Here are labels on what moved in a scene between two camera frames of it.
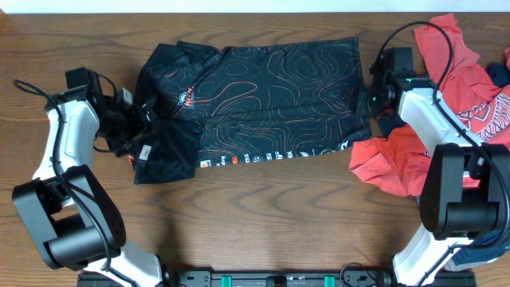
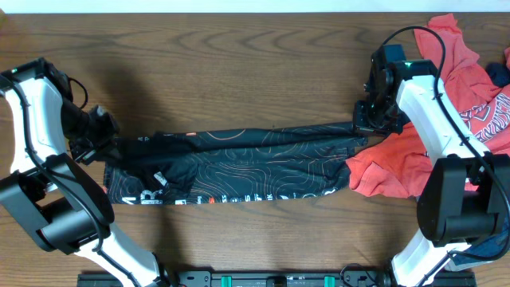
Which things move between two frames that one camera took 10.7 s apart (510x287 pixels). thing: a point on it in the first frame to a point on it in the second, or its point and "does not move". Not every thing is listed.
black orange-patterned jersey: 247,103 to 231,165
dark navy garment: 497,74 does not move
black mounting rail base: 277,278 does not move
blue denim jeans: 484,248 does not move
